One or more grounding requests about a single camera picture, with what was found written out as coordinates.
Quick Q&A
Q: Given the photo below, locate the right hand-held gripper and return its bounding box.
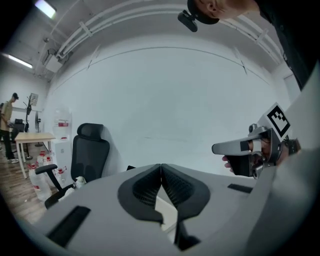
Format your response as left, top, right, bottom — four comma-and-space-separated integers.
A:
211, 101, 291, 180

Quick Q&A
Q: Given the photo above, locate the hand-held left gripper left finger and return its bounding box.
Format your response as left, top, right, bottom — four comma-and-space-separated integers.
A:
34, 163, 181, 252

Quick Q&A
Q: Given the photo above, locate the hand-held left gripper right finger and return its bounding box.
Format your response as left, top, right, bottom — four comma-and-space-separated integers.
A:
161, 163, 270, 252

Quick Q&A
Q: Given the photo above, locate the white square plastic block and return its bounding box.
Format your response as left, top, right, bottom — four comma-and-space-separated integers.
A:
44, 54, 63, 73

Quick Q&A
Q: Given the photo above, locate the person's right hand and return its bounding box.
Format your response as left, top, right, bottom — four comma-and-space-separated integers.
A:
221, 155, 235, 174

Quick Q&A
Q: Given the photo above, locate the white crumpled plastic bag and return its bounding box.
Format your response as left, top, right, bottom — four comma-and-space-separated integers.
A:
74, 176, 87, 190

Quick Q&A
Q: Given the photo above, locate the black mesh office chair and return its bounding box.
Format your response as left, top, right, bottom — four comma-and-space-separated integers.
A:
34, 122, 111, 210

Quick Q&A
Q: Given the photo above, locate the white water dispenser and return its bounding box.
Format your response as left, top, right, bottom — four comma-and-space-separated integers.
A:
51, 138, 74, 180

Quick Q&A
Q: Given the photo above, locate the group of clear water bottles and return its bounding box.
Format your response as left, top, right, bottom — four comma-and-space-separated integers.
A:
26, 149, 69, 202

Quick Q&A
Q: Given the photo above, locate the light wooden table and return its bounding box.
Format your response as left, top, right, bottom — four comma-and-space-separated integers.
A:
14, 132, 56, 180

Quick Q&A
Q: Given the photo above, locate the black standing fan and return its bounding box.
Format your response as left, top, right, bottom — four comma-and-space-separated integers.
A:
33, 111, 45, 148

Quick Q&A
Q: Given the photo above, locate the person's black shirt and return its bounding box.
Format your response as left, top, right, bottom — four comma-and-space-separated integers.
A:
257, 0, 320, 91

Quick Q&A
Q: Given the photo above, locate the black coat rack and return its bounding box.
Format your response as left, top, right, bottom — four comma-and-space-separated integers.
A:
22, 94, 34, 133

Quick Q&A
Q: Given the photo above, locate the person's head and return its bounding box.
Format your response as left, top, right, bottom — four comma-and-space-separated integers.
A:
197, 0, 258, 21

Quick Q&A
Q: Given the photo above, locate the white ceiling pipe bundle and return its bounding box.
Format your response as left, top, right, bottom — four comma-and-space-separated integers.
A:
56, 0, 283, 66

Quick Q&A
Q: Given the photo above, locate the ceiling strip light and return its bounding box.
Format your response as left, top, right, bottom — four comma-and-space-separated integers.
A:
1, 52, 33, 69
34, 0, 57, 20

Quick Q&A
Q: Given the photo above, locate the wrist bracelet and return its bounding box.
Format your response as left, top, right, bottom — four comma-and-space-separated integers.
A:
283, 136, 302, 156

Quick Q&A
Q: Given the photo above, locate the black head-mounted camera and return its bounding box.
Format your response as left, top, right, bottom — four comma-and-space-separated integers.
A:
177, 9, 199, 33

